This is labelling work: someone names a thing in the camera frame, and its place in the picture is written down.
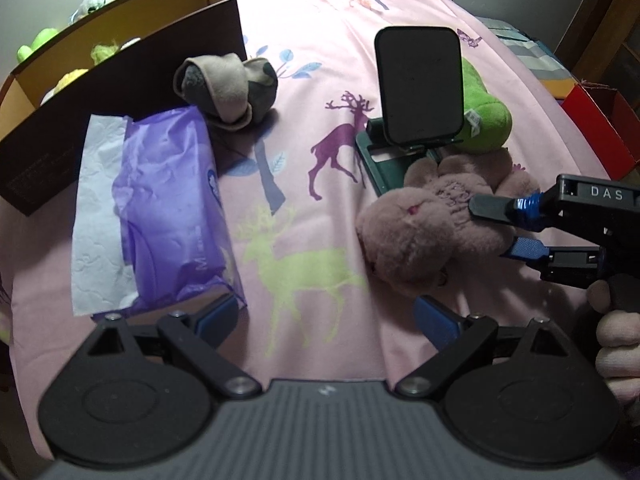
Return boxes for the striped cloth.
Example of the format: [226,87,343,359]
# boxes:
[477,16,576,97]

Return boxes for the bright green plush toy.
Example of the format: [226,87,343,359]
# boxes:
[17,27,63,64]

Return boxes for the person's right hand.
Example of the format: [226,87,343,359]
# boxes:
[586,280,640,407]

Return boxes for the dark green phone stand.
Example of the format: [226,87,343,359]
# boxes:
[355,117,463,196]

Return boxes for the yellow-green soft toy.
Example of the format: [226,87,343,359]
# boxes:
[90,40,123,66]

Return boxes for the white green plush toy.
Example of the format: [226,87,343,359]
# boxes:
[70,0,115,23]

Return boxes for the grey beige rolled socks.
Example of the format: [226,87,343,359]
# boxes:
[173,53,279,133]

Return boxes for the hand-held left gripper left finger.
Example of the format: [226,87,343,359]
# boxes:
[82,294,263,401]

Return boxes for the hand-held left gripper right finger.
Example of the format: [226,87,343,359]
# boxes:
[396,296,576,401]

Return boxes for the pink deer print bedsheet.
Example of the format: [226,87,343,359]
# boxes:
[0,0,621,461]

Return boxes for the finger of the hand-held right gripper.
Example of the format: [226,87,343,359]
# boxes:
[499,236,552,264]
[468,192,545,233]

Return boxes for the pink plush bear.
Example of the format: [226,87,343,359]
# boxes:
[356,149,543,297]

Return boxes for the purple tissue pack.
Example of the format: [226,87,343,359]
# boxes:
[71,106,247,318]

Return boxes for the wooden furniture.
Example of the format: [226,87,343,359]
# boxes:
[552,0,640,92]

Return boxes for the brown cardboard box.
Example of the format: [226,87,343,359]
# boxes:
[0,0,244,217]

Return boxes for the black phone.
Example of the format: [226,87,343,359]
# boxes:
[374,26,466,147]

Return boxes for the red box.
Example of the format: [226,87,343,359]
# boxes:
[560,84,640,181]

